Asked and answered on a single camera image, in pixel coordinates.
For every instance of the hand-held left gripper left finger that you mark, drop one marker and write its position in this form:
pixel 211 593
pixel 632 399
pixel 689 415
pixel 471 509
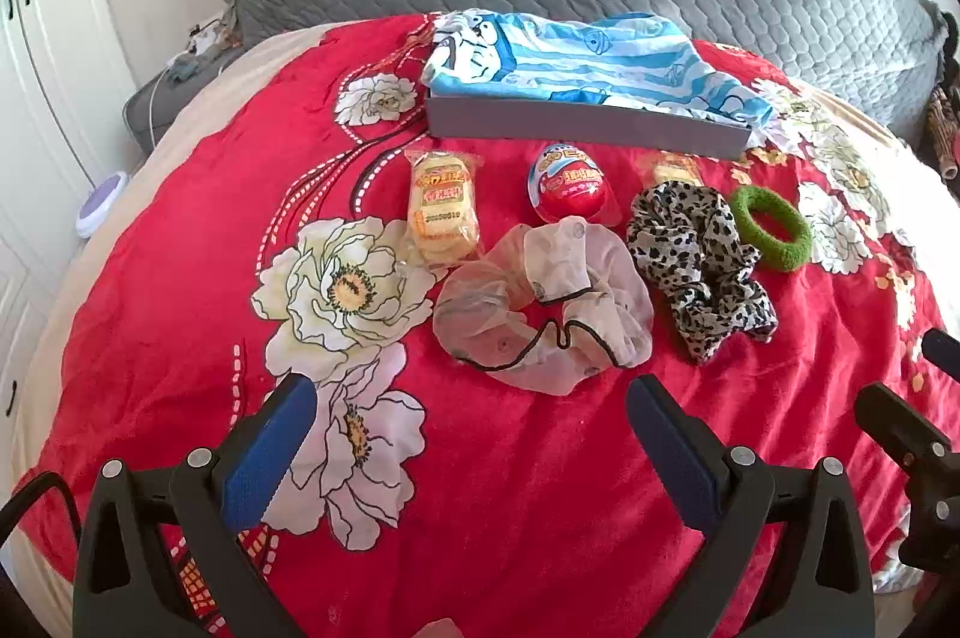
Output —
pixel 270 458

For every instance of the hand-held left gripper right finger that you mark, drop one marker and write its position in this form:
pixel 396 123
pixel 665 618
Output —
pixel 675 450

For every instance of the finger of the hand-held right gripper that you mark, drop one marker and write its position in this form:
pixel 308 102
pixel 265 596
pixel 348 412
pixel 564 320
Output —
pixel 943 354
pixel 900 424

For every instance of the sheer beige scrunchie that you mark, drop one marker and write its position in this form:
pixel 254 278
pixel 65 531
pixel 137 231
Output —
pixel 592 278

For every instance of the leopard print scrunchie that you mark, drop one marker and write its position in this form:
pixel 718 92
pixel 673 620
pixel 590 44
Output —
pixel 690 248

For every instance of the rice cracker packet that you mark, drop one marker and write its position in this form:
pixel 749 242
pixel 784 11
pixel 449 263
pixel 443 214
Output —
pixel 671 169
pixel 442 210

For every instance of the red toy egg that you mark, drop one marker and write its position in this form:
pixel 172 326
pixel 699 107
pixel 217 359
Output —
pixel 566 188

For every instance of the grey box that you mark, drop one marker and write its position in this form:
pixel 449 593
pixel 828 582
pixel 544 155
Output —
pixel 570 129

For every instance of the red floral blanket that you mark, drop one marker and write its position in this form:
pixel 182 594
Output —
pixel 487 495

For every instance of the brown striped cloth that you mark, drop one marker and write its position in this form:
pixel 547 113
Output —
pixel 943 128

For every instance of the purple white round object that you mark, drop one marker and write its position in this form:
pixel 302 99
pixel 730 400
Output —
pixel 101 203

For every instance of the dark cloth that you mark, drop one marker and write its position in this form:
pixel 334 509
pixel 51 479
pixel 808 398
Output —
pixel 949 45

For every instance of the grey stool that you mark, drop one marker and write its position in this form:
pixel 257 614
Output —
pixel 169 109

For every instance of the blue striped cartoon cloth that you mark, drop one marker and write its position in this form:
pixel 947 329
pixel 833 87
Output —
pixel 600 60

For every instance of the grey crumpled cloth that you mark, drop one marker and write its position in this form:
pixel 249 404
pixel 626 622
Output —
pixel 186 68

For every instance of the white wardrobe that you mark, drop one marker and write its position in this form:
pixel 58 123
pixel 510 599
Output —
pixel 45 83

